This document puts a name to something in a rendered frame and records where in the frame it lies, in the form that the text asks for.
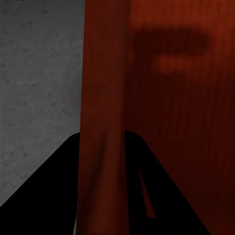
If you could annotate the storage box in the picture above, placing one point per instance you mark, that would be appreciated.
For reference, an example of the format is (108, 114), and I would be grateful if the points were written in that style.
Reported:
(164, 69)

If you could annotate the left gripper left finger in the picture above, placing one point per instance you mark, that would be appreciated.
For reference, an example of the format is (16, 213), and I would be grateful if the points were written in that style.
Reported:
(46, 203)

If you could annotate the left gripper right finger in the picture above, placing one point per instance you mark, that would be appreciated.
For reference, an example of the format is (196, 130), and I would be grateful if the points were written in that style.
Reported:
(174, 214)

